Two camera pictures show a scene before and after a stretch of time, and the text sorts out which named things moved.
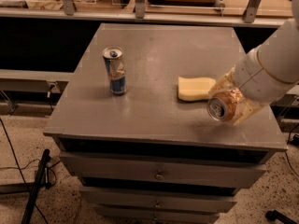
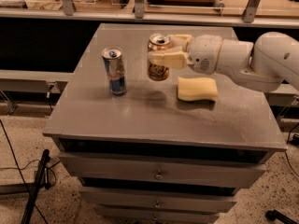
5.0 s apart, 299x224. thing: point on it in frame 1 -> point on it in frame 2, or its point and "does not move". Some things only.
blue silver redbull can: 117,70 does not move
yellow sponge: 194,89 does not move
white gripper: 251,79 -> 205,54
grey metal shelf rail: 152,15 does not move
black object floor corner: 273,215 does not move
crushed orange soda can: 222,105 -> 157,43
